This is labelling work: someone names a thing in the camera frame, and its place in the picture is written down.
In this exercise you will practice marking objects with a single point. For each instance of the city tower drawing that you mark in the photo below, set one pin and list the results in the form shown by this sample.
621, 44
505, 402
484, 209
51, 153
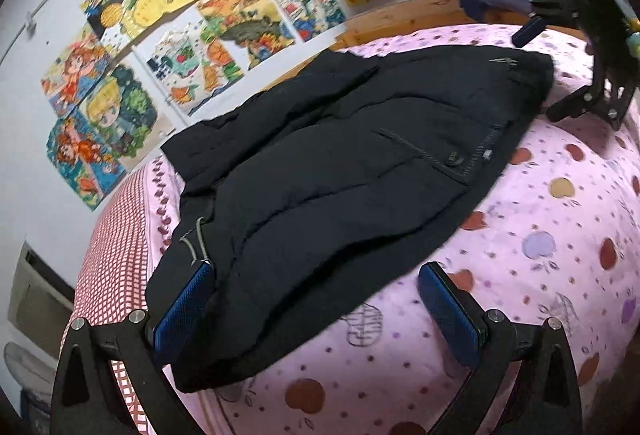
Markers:
300, 0

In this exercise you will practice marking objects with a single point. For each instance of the grey door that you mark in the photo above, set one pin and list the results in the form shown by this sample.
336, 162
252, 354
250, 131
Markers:
40, 290

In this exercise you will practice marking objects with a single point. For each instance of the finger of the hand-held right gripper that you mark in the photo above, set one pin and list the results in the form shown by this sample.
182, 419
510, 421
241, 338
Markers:
529, 30
570, 104

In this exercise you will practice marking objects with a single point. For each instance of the blond character drawing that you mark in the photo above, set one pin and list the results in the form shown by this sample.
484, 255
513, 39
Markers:
125, 110

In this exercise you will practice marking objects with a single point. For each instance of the orange-haired girl drawing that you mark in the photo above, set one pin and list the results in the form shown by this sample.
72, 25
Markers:
82, 160

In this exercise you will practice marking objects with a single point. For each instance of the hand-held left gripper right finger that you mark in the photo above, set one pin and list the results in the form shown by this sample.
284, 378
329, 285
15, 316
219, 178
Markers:
450, 315

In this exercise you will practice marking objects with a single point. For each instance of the orange landscape drawing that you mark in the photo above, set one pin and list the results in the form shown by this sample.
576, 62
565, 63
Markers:
245, 20

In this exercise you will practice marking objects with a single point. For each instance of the black padded jacket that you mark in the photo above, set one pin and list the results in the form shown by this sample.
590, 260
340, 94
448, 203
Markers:
325, 165

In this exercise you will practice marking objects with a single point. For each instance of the red checked pillow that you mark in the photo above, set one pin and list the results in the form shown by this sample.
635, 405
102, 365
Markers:
115, 240

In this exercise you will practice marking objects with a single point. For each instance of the electric fan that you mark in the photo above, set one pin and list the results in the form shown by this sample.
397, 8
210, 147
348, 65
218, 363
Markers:
27, 365

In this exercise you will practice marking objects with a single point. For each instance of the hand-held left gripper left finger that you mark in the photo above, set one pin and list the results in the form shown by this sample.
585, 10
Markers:
182, 315

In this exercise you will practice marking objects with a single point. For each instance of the drink cup oranges drawing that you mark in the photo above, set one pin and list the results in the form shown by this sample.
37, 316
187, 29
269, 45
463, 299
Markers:
195, 65

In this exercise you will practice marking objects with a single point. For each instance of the yellow moon drawing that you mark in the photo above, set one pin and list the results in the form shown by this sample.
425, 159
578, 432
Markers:
112, 10

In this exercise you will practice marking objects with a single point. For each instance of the swimming girl drawing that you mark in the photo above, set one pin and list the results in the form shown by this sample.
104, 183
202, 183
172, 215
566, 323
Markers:
75, 75

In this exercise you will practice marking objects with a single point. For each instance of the pink apple-print quilt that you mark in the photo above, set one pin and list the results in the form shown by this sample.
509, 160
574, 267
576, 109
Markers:
500, 240

